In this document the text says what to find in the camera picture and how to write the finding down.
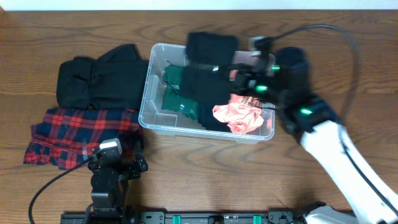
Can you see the pink salmon printed shirt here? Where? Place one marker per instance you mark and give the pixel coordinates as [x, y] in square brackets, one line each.
[242, 114]

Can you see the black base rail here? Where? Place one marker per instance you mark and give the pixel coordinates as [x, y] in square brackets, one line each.
[273, 217]

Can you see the dark green garment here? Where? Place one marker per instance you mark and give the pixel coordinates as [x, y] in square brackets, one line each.
[173, 99]

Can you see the large black garment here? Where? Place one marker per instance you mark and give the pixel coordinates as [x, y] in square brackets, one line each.
[115, 80]

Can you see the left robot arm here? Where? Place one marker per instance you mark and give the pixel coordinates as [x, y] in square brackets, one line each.
[111, 176]

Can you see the red navy plaid shirt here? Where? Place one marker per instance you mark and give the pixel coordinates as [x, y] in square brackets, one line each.
[67, 137]

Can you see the clear plastic storage container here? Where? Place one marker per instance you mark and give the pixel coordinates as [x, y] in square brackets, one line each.
[152, 116]

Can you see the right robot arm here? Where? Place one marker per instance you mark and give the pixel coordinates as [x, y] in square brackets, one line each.
[318, 129]

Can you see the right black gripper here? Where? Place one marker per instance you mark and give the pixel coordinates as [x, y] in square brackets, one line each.
[244, 74]

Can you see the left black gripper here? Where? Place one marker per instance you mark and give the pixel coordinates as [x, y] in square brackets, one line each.
[134, 172]

